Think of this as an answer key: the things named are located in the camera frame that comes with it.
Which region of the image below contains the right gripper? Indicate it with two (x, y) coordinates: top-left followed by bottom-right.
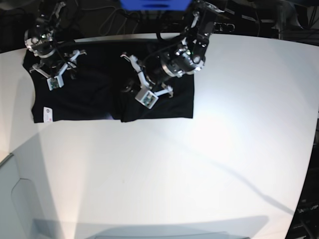
(29, 50), (87, 80)

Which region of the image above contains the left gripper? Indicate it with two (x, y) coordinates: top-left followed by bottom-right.
(120, 52), (173, 99)

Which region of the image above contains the black T-shirt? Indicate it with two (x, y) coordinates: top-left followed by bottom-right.
(23, 42), (194, 123)

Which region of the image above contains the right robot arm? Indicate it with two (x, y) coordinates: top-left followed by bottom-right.
(24, 0), (87, 90)

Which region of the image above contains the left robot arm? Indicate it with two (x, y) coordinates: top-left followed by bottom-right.
(121, 0), (227, 103)

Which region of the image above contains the blue plastic box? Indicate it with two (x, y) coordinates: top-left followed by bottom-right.
(120, 0), (192, 11)

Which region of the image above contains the black power strip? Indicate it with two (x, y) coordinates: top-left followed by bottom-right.
(214, 22), (235, 34)

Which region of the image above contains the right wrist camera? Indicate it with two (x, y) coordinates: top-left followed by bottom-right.
(47, 76), (64, 91)

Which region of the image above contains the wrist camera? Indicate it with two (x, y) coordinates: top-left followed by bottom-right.
(47, 76), (64, 91)
(135, 88), (159, 109)

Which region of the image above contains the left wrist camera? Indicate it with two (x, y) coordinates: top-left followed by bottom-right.
(135, 88), (159, 109)

